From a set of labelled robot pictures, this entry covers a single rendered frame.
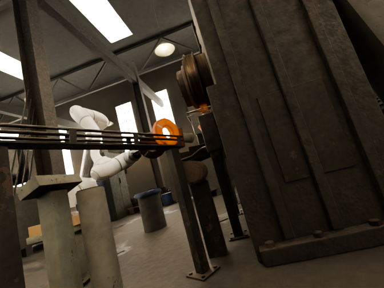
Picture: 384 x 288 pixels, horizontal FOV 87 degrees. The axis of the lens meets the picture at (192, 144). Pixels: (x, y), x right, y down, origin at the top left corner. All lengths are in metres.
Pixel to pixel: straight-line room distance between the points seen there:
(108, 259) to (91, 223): 0.17
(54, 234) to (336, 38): 1.53
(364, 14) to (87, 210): 1.52
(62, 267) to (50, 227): 0.17
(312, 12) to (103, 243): 1.41
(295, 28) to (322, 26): 0.11
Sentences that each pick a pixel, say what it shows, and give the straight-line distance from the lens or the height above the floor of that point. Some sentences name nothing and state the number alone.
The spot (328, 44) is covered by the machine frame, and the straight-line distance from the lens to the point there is 1.21.
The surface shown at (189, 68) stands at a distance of 1.45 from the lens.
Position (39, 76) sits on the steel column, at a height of 2.89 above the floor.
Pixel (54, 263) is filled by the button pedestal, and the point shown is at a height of 0.26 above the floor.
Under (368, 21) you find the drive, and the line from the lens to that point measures 1.35.
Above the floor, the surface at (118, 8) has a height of 7.60.
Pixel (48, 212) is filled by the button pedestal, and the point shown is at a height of 0.46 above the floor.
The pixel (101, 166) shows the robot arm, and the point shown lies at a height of 0.65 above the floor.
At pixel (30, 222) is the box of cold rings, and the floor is 0.45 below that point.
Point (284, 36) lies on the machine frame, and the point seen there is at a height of 0.98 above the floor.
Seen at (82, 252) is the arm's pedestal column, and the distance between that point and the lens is 1.76.
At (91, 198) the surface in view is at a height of 0.47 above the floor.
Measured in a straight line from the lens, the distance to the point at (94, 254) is 1.03.
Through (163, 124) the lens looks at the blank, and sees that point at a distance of 1.07.
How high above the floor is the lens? 0.44
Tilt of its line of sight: 9 degrees up
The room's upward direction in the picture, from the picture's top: 15 degrees counter-clockwise
